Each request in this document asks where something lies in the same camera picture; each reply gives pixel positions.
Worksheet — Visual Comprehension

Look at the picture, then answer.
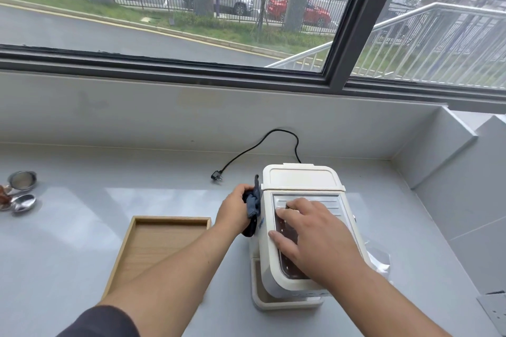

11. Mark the person's left hand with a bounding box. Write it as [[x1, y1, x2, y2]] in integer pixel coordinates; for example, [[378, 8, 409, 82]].
[[215, 184, 258, 237]]

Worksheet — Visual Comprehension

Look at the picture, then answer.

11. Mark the person's right hand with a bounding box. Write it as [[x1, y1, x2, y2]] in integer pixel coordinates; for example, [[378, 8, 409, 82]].
[[268, 197, 371, 287]]

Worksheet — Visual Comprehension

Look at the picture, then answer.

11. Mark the blue cleaning cloth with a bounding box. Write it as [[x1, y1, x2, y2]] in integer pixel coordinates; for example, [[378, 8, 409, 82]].
[[241, 175, 262, 238]]

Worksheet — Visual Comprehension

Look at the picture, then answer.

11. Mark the white kitchen appliance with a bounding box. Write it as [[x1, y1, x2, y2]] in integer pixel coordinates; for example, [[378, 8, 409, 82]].
[[251, 164, 374, 312]]

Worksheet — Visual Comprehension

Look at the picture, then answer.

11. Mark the person's right forearm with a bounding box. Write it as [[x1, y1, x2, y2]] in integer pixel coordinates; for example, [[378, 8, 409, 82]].
[[316, 266, 453, 337]]

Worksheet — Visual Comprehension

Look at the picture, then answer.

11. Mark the person's left forearm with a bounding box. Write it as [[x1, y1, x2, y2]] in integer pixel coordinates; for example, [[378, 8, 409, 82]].
[[57, 226, 242, 337]]

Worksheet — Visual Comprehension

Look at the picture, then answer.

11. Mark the clear plastic bag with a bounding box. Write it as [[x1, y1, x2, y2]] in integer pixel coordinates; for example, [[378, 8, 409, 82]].
[[363, 237, 395, 285]]

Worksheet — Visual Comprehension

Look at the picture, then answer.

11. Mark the wooden tray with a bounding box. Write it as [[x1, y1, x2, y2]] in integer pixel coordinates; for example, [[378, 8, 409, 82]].
[[101, 215, 212, 303]]

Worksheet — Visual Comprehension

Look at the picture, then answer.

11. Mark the red car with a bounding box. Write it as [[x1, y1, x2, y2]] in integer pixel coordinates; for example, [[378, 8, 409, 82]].
[[265, 0, 332, 28]]

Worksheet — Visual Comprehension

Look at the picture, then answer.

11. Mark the metal spoon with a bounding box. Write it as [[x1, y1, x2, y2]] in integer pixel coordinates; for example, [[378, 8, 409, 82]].
[[10, 194, 37, 214]]

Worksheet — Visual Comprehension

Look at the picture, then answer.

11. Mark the white stair railing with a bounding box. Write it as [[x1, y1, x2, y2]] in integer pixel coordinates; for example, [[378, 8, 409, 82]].
[[264, 2, 506, 91]]

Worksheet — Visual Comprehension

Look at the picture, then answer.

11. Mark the black power cable with plug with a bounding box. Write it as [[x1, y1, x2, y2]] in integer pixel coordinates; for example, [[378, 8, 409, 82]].
[[210, 129, 302, 183]]

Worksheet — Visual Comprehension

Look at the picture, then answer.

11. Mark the dark window frame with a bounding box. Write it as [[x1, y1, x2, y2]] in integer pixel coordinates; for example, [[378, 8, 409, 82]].
[[0, 0, 506, 115]]

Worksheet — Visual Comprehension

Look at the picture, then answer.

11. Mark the grey wall socket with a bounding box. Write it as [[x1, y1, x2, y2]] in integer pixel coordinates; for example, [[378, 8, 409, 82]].
[[476, 290, 506, 337]]

